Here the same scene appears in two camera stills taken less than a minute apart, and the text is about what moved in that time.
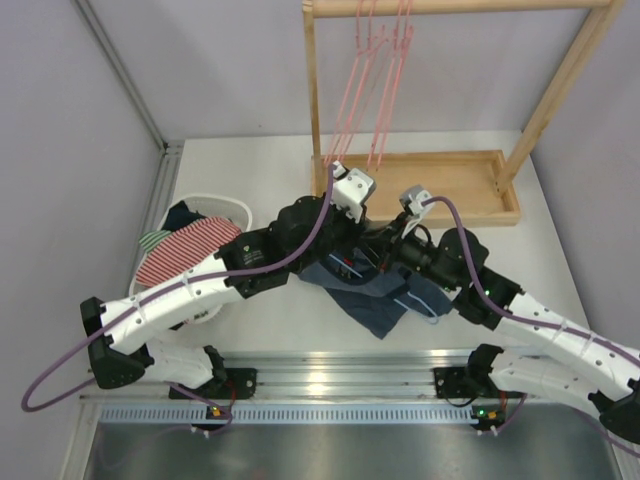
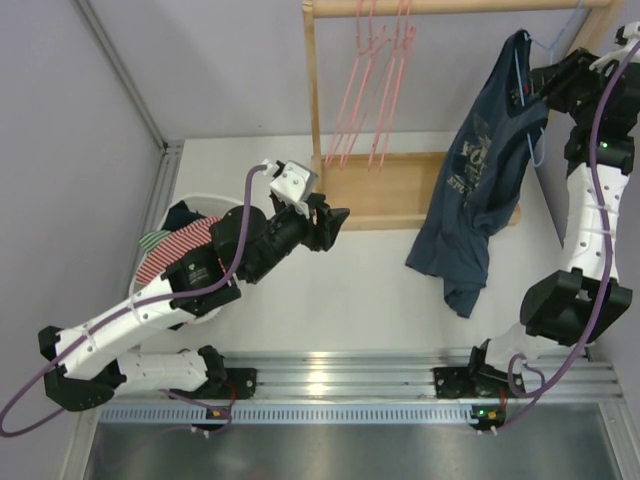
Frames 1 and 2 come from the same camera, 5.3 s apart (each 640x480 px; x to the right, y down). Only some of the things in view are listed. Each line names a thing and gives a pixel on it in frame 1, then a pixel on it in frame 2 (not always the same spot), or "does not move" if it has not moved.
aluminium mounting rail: [308, 376] does not move
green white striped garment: [151, 240] does not move
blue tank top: [372, 298] -> [486, 179]
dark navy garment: [179, 217] does not move
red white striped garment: [185, 248] does not move
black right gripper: [391, 240] -> [558, 78]
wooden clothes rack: [469, 189] does not move
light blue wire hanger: [395, 300] -> [550, 47]
